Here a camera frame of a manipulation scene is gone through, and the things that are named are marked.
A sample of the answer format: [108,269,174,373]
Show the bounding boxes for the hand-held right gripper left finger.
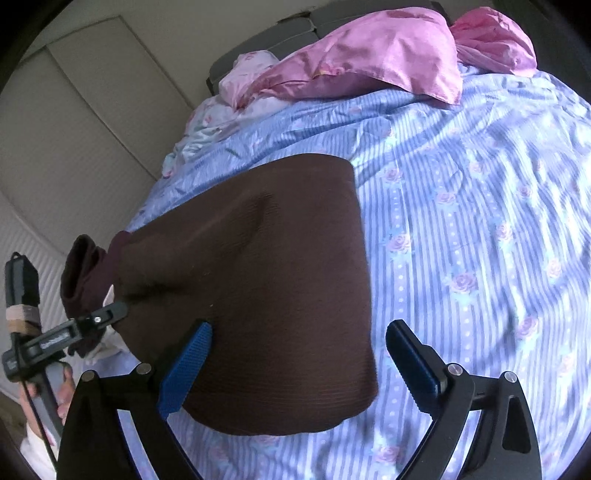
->
[56,320,214,480]

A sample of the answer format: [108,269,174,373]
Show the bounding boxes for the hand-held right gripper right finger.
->
[385,319,543,480]

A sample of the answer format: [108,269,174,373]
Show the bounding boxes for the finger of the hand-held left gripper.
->
[76,302,129,334]

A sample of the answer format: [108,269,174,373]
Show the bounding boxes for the dark brown fleece pants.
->
[108,154,380,437]

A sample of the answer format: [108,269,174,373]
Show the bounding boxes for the person's left forearm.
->
[17,391,62,468]

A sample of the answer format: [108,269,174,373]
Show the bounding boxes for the person's left hand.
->
[54,364,77,414]

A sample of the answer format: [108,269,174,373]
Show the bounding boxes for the white crumpled garment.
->
[85,284,129,364]

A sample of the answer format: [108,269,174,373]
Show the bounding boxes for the dark brown crumpled garment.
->
[60,234,117,359]

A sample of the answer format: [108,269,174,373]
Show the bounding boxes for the blue striped floral bedsheet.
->
[88,65,591,480]

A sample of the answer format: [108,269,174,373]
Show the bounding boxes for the cream wardrobe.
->
[0,14,200,289]

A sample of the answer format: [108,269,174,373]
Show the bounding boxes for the pale floral duvet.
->
[161,48,297,179]

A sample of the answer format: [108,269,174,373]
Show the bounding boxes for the large pink pillow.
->
[252,7,464,106]

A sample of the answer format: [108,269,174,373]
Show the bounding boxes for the grey padded headboard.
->
[205,0,445,96]

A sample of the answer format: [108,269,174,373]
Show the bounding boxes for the small crumpled pink pillow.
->
[450,0,538,77]

